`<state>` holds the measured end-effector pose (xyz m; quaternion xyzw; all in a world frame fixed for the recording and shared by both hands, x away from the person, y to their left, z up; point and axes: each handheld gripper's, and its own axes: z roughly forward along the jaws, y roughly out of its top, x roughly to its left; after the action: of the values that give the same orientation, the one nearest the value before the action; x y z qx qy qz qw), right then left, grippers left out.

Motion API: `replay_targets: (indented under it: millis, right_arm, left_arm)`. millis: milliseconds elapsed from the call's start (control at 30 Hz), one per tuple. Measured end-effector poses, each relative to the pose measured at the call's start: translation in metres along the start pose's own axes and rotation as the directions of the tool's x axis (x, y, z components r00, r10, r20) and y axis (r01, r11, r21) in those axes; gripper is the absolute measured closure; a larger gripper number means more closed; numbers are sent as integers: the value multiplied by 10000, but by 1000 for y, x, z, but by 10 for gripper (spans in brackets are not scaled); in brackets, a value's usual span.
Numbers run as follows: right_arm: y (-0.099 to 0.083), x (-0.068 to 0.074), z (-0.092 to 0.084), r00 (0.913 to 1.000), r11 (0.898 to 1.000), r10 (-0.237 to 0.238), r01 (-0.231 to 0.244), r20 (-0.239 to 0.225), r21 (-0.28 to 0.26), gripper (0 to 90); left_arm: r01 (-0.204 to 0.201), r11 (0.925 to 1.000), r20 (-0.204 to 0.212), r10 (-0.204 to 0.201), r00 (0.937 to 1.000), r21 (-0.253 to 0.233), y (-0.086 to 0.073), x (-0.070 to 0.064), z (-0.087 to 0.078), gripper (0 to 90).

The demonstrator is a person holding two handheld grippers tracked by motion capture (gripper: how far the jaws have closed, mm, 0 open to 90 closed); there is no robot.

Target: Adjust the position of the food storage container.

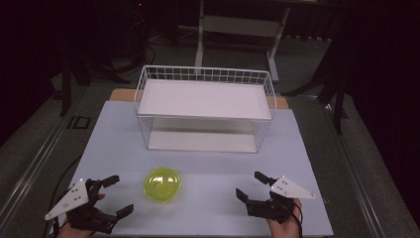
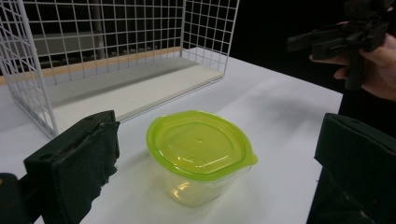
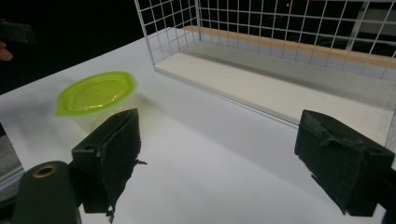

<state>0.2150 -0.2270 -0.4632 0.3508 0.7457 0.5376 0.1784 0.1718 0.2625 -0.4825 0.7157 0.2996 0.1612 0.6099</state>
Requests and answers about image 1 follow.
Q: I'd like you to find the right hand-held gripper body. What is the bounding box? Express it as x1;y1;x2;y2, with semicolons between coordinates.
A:
246;175;318;224

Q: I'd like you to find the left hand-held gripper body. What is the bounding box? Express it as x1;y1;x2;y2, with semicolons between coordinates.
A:
44;178;117;235

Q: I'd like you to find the person's left hand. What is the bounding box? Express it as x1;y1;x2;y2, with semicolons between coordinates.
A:
55;192;107;238

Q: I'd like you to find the person's right hand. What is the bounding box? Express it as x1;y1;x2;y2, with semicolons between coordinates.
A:
266;197;303;238

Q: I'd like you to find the yellow-green plastic bowl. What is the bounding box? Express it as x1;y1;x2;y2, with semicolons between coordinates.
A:
143;167;182;205

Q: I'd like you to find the light blue table mat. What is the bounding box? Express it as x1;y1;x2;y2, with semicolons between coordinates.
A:
53;100;335;238

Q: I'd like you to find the black rectangular floor plate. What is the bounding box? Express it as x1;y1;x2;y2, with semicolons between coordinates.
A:
66;115;92;130

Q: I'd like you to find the black metal stand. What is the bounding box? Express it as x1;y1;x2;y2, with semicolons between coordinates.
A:
58;54;92;117
281;62;350;136

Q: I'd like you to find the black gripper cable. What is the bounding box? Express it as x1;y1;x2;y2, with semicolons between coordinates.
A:
290;201;305;238
42;154;83;238

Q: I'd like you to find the grey metal rail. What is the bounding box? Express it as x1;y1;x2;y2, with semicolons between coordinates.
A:
320;100;399;238
0;98;78;221

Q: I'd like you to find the white wire two-tier rack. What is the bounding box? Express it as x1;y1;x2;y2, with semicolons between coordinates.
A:
133;64;277;155

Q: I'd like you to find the bundle of black floor cables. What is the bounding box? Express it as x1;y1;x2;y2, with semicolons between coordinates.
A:
80;39;158;85

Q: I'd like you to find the white metal desk frame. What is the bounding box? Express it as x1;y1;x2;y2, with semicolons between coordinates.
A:
193;0;292;83

